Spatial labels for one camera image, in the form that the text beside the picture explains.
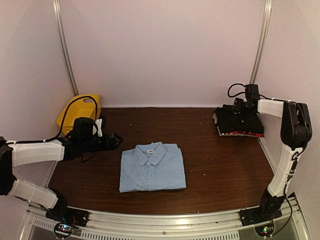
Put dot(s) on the aluminium right corner post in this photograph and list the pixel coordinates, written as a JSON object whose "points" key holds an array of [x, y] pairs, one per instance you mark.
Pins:
{"points": [[264, 31]]}

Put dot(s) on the aluminium left corner post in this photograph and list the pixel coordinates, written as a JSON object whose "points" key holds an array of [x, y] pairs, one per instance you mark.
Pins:
{"points": [[63, 45]]}

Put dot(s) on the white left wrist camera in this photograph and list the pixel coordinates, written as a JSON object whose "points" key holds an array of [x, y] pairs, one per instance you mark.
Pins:
{"points": [[98, 126]]}

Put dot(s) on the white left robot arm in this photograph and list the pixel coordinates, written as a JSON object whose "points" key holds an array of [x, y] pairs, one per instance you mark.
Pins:
{"points": [[14, 154]]}

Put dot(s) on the aluminium front rail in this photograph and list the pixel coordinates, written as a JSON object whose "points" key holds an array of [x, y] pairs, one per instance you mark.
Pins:
{"points": [[223, 225]]}

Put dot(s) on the red black plaid shirt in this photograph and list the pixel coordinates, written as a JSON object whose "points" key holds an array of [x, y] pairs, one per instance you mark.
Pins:
{"points": [[241, 133]]}

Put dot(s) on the light blue long sleeve shirt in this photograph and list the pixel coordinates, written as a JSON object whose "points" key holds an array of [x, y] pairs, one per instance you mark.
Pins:
{"points": [[152, 167]]}

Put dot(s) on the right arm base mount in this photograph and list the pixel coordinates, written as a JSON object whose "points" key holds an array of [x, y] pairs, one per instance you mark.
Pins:
{"points": [[253, 216]]}

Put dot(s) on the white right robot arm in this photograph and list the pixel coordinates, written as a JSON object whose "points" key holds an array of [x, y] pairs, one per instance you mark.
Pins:
{"points": [[295, 133]]}

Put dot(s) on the black button shirt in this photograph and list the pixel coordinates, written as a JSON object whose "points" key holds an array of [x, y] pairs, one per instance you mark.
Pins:
{"points": [[228, 121]]}

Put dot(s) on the aluminium corner post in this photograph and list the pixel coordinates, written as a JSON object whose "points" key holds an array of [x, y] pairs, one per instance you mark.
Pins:
{"points": [[63, 45], [264, 31]]}

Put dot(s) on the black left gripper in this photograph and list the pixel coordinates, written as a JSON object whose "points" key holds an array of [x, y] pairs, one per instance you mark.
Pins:
{"points": [[111, 140]]}

